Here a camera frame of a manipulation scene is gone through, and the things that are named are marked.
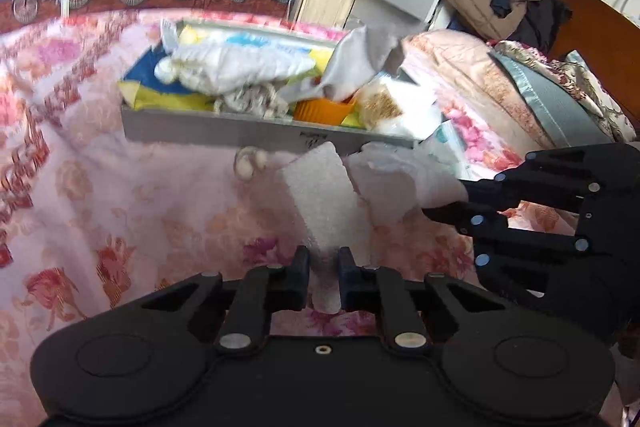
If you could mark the clear teal printed packet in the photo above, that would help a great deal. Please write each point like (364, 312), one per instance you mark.
(445, 142)

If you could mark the grey-blue pillow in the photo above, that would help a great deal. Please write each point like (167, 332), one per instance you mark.
(550, 102)

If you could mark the beige patterned cloth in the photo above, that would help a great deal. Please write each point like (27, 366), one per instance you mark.
(250, 99)

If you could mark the orange cup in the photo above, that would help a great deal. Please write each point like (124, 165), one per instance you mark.
(320, 111)

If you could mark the black garment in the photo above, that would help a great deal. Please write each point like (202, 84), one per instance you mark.
(545, 22)

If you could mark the grey blue pillow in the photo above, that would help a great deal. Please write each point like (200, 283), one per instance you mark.
(585, 77)

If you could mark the white diaper blue print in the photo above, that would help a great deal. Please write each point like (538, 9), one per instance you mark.
(235, 67)

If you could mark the wooden headboard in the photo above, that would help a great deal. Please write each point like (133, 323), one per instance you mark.
(595, 37)

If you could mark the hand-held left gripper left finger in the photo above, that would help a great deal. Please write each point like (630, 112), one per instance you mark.
(300, 277)

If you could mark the clear packet brown contents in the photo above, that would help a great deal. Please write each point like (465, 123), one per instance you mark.
(385, 107)

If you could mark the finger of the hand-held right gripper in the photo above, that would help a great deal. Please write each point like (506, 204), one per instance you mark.
(540, 179)
(480, 222)

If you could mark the grey box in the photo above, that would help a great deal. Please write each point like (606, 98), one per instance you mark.
(210, 129)

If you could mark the grey cloth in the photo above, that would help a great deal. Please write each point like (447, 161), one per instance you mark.
(355, 57)

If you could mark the white cloth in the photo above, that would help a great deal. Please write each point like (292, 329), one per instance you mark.
(320, 197)
(395, 182)

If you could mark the yellow blue printed bag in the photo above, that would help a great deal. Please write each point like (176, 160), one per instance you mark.
(150, 94)

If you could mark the pink floral blanket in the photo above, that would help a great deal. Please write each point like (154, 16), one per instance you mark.
(125, 207)

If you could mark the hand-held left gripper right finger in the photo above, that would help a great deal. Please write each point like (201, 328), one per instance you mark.
(347, 277)

